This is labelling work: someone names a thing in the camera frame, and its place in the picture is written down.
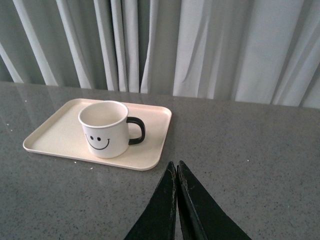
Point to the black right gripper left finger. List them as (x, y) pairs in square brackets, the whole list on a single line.
[(158, 220)]

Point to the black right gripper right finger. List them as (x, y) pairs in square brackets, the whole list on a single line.
[(201, 218)]

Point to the white smiley mug black handle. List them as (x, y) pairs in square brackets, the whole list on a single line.
[(106, 128)]

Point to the cream rectangular tray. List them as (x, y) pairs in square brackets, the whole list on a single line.
[(61, 135)]

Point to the grey-white curtain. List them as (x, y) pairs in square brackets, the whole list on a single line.
[(257, 51)]

